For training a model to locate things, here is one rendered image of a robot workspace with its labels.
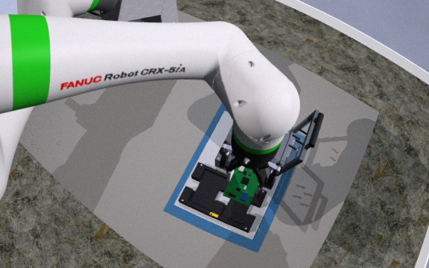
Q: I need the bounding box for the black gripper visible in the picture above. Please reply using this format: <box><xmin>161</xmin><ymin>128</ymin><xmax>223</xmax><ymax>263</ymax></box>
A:
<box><xmin>219</xmin><ymin>141</ymin><xmax>282</xmax><ymax>194</ymax></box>

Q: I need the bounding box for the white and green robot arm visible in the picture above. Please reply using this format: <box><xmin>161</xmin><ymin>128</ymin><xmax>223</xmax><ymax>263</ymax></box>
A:
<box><xmin>0</xmin><ymin>0</ymin><xmax>300</xmax><ymax>200</ymax></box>

